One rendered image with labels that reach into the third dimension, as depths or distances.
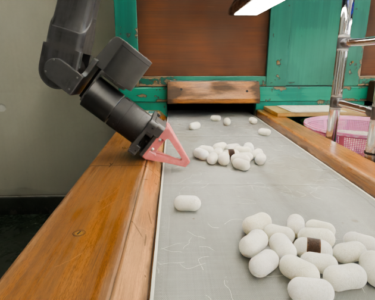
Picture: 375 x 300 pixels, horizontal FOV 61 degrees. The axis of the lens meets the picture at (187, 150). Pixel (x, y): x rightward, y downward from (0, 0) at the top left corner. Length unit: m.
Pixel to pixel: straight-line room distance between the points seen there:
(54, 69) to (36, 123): 1.54
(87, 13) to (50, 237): 0.33
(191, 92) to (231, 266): 0.77
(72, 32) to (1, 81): 1.58
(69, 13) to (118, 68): 0.10
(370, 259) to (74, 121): 1.80
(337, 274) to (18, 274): 0.26
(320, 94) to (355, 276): 0.93
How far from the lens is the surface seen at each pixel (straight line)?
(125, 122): 0.52
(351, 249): 0.35
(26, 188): 2.21
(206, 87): 1.04
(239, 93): 1.05
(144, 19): 1.10
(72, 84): 0.52
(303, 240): 0.34
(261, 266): 0.30
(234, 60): 1.11
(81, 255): 0.30
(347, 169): 0.58
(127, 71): 0.51
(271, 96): 1.13
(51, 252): 0.32
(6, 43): 2.07
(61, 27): 0.54
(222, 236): 0.37
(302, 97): 1.17
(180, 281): 0.30
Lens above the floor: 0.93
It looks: 16 degrees down
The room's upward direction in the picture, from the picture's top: straight up
